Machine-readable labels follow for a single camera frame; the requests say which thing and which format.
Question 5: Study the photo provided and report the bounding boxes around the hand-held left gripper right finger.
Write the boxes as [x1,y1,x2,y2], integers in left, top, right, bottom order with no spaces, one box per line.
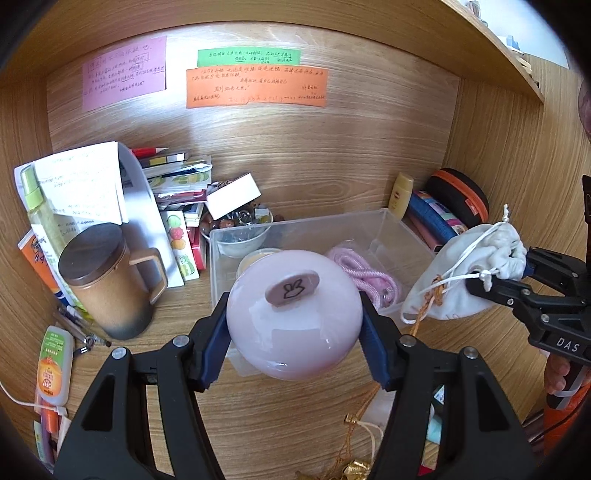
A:
[358,292,546,480]

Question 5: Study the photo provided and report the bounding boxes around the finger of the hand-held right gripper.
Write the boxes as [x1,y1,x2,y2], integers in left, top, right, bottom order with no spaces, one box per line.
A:
[522,247,591,298]
[465,273,591,334]

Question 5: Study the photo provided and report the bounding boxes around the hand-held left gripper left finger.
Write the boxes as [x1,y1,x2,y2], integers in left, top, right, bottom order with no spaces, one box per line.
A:
[53,291,232,480]

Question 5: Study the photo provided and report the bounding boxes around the white drawstring pouch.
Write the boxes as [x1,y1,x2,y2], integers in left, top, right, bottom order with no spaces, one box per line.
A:
[399,205,528,326]

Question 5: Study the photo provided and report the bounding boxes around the pink round ceramic jar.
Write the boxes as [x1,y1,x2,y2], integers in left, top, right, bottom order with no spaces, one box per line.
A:
[226,248,363,381]

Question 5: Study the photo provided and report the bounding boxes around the clear plastic storage box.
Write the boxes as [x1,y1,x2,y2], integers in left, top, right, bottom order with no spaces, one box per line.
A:
[209,208,437,377]

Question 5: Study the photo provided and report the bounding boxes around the wooden desktop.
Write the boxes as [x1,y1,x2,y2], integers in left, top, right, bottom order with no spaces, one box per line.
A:
[0,203,555,480]

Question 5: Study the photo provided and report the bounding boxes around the person's right hand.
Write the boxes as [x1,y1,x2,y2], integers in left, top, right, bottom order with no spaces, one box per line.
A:
[544,355,575,398]

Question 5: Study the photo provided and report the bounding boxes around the white plastic packet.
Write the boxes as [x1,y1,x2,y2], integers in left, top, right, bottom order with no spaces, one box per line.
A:
[362,385,446,457]

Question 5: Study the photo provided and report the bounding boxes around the cream round tin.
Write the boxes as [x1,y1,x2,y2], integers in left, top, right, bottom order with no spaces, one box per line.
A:
[236,248,282,278]

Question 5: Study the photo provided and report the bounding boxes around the fruit print booklet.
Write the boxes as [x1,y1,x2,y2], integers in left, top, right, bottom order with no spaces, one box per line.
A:
[164,210,201,283]

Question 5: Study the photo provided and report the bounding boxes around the blue tube with colourful label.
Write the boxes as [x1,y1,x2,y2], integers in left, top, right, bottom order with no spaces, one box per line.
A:
[406,190,468,244]

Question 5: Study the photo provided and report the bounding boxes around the glass bowl of trinkets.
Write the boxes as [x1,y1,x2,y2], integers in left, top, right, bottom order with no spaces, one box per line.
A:
[199,205,274,258]

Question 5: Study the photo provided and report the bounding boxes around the black case with orange zip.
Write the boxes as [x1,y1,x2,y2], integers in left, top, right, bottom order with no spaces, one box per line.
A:
[425,168,490,228]

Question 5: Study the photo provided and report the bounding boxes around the brown mug with lid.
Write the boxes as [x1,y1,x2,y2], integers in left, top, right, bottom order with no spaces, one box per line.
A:
[58,223,168,341]

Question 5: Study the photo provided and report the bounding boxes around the small yellow bottle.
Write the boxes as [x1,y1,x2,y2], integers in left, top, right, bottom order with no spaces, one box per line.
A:
[387,172,415,220]

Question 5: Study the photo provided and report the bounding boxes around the small white cardboard box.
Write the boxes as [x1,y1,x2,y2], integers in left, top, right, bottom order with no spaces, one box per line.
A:
[205,173,260,217]

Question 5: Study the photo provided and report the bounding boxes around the white bottle with orange label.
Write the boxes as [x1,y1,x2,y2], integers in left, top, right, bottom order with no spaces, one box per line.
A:
[36,325,75,407]

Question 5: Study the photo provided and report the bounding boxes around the orange highlighter pen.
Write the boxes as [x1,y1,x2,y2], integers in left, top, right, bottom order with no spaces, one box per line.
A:
[39,401,62,435]

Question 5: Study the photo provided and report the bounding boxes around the black and yellow book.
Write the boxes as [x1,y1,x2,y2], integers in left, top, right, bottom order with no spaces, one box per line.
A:
[139,152,191,168]

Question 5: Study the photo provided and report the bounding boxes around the orange and white tube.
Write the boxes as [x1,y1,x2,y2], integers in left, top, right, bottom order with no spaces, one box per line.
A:
[17,231,86,315]

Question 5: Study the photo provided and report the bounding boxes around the white handwritten paper sheet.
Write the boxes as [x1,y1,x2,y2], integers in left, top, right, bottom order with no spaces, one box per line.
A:
[33,141,131,228]

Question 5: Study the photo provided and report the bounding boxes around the clear bottle with green cap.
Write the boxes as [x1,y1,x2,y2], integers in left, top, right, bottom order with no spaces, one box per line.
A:
[19,165,90,310]

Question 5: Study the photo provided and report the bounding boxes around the wooden shelf board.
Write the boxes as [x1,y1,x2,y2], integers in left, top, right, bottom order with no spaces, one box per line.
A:
[438,0,546,105]

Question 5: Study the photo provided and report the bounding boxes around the orange paper note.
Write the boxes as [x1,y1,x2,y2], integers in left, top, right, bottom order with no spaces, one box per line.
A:
[186,67,329,110]

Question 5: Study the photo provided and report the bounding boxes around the pink paper note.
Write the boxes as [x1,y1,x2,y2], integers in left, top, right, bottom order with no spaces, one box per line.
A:
[82,36,168,112]

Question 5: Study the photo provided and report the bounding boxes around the green paper note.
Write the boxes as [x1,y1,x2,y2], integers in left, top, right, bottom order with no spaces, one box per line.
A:
[198,48,302,68]

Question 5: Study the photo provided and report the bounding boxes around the pink braided rope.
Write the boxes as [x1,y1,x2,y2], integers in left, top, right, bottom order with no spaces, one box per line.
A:
[325,246,402,311]

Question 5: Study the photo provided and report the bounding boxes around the white cable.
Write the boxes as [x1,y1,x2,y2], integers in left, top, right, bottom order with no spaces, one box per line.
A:
[0,381,70,417]

